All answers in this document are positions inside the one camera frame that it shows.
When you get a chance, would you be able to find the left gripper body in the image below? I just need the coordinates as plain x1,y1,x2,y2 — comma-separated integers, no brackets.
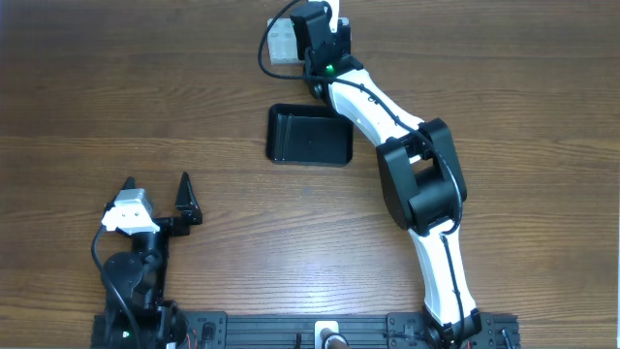
153,216,193,238

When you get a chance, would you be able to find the clear test tube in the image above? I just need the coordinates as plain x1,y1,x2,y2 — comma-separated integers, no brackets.
282,113,294,162

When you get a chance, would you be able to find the black tray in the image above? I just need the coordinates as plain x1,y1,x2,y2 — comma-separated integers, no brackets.
264,103,355,169

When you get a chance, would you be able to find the white test tube rack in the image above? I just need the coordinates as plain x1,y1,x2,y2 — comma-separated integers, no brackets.
266,16,352,66

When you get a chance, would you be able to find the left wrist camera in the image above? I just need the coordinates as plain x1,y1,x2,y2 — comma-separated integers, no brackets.
100,187,162,237

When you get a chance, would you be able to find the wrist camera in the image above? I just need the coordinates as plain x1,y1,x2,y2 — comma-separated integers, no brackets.
100,187,162,237
322,0,341,34

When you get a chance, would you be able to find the black cable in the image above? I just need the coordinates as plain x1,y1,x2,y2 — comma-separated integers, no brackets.
90,225,144,349
257,0,465,237

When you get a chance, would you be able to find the mounting rail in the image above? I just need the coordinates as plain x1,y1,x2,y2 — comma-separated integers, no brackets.
91,311,522,349

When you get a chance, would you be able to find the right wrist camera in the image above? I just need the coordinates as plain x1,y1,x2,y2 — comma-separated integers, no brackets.
322,0,341,34

